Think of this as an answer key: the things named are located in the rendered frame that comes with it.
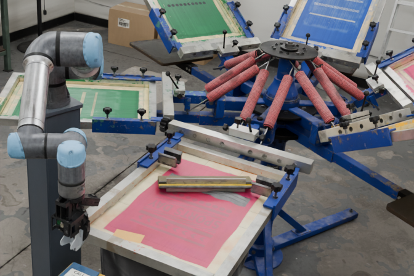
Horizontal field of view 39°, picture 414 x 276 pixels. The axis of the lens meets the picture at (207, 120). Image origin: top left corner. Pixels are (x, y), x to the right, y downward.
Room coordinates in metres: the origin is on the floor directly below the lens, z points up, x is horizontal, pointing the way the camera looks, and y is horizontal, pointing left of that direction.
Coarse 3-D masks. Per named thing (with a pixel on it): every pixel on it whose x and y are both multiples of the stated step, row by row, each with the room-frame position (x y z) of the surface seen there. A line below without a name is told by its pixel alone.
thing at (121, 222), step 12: (180, 168) 2.16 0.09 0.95; (192, 168) 2.17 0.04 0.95; (204, 168) 2.18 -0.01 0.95; (144, 192) 1.94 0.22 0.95; (156, 192) 1.95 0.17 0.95; (180, 192) 1.97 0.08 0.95; (192, 192) 1.98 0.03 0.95; (132, 204) 1.85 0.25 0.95; (144, 204) 1.86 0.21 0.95; (120, 216) 1.77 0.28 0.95; (132, 216) 1.77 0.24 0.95; (108, 228) 1.69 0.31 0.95; (120, 228) 1.70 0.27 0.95; (132, 228) 1.70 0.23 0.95; (144, 228) 1.71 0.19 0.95; (144, 240) 1.64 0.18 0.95; (156, 240) 1.65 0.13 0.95
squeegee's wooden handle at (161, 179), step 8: (160, 176) 2.02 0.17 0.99; (168, 176) 2.03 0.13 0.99; (176, 176) 2.03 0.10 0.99; (184, 176) 2.04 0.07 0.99; (192, 176) 2.05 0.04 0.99; (200, 176) 2.05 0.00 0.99; (208, 176) 2.06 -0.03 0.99; (216, 176) 2.06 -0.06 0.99; (224, 176) 2.07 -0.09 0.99; (232, 176) 2.08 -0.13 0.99; (240, 176) 2.08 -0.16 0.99; (248, 176) 2.09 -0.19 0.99
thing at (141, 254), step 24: (192, 144) 2.32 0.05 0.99; (144, 168) 2.07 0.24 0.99; (240, 168) 2.19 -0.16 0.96; (264, 168) 2.16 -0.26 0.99; (120, 192) 1.88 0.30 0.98; (96, 216) 1.73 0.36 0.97; (264, 216) 1.80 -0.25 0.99; (96, 240) 1.59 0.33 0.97; (120, 240) 1.58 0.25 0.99; (240, 240) 1.64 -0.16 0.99; (144, 264) 1.51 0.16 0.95; (168, 264) 1.48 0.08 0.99
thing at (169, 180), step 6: (168, 180) 1.97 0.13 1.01; (174, 180) 1.97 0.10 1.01; (180, 180) 1.98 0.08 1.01; (186, 180) 1.98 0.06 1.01; (192, 180) 1.99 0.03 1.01; (198, 180) 1.99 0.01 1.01; (204, 180) 1.99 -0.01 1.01; (210, 180) 2.00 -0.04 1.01; (216, 180) 2.00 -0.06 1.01; (222, 180) 2.01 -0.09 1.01; (228, 180) 2.01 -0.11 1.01; (234, 180) 2.02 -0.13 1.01; (240, 180) 2.02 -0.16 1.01
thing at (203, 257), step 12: (252, 180) 2.12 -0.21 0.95; (240, 192) 2.01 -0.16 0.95; (216, 204) 1.91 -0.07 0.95; (228, 204) 1.92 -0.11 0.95; (252, 204) 1.93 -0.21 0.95; (240, 216) 1.84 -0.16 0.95; (228, 228) 1.76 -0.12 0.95; (168, 240) 1.65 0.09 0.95; (180, 240) 1.66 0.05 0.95; (216, 240) 1.68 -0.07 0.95; (168, 252) 1.59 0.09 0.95; (180, 252) 1.59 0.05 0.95; (192, 252) 1.60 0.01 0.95; (204, 252) 1.61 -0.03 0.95; (216, 252) 1.61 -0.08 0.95; (204, 264) 1.54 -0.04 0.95
